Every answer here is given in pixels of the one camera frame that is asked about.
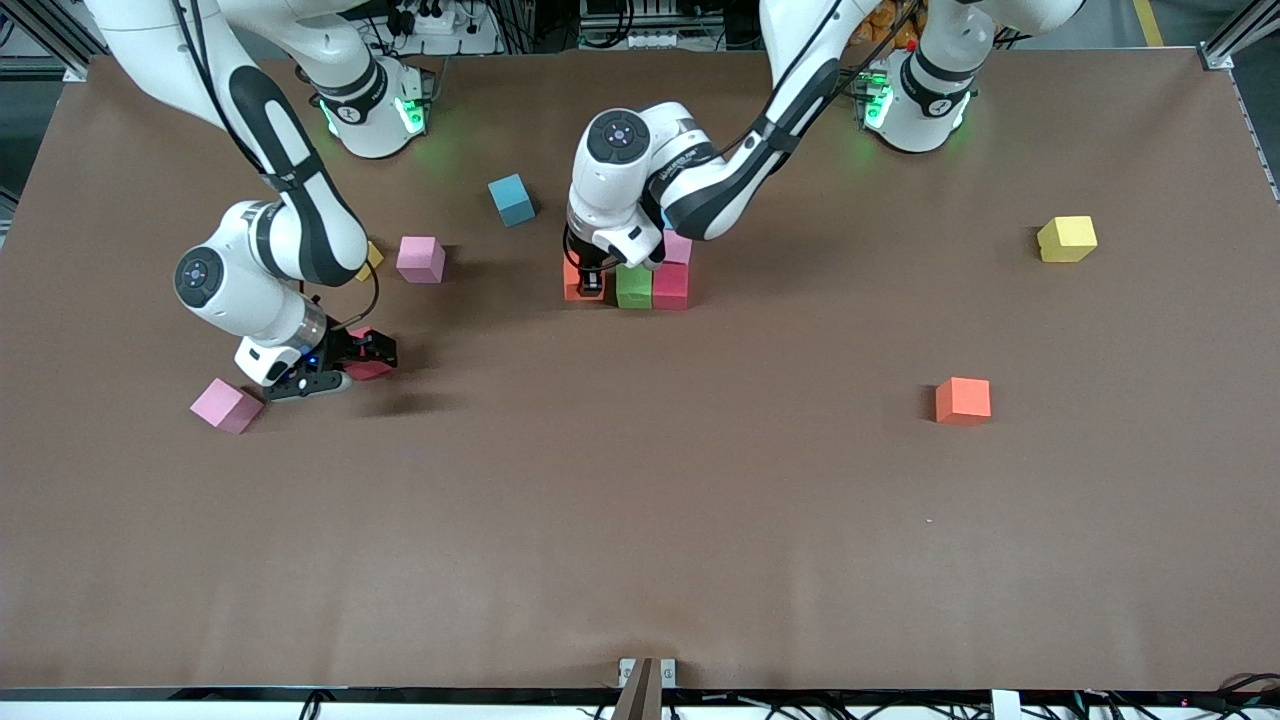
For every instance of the red foam cube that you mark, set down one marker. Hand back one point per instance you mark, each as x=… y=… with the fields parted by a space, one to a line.
x=368 y=371
x=671 y=287

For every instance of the pink foam cube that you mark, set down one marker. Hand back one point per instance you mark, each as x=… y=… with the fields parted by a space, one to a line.
x=680 y=249
x=420 y=260
x=226 y=406

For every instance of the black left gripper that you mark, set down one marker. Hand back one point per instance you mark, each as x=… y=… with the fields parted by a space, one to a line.
x=591 y=271

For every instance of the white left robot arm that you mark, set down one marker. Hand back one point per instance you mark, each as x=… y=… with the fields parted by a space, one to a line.
x=620 y=170

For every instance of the dark equipment rack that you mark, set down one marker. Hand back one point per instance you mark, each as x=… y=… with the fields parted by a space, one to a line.
x=720 y=15

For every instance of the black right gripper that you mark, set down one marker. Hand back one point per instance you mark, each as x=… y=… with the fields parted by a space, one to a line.
x=349 y=346

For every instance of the table cover sheet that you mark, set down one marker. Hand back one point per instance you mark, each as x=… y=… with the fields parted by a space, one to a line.
x=640 y=550

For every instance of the aluminium frame profile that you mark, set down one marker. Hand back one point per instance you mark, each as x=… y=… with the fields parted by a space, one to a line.
x=1215 y=58
x=40 y=40

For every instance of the small white power strip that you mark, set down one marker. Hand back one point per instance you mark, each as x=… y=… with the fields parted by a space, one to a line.
x=640 y=40

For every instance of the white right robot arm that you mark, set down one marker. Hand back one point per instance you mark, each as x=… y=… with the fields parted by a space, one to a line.
x=270 y=240

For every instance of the large white power strip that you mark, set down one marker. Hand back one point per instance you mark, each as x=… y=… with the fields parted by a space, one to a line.
x=450 y=35

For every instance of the yellow foam cube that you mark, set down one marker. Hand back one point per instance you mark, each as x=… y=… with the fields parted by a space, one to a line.
x=1067 y=240
x=372 y=260

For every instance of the green foam cube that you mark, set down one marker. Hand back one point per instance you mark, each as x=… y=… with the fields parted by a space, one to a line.
x=634 y=288

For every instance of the black right camera mount plate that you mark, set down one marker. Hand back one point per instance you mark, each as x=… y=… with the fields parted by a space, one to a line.
x=300 y=385

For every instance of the white label block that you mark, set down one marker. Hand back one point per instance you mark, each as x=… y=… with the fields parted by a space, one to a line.
x=1005 y=708

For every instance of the orange foam cube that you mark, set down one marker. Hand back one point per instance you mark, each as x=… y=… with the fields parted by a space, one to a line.
x=571 y=282
x=964 y=402

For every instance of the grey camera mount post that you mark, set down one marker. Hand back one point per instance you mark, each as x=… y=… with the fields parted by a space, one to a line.
x=640 y=695

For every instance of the cyan foam cube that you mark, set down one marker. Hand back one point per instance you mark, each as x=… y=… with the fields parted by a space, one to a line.
x=511 y=200

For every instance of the orange packets pile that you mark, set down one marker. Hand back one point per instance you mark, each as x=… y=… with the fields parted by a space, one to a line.
x=885 y=25

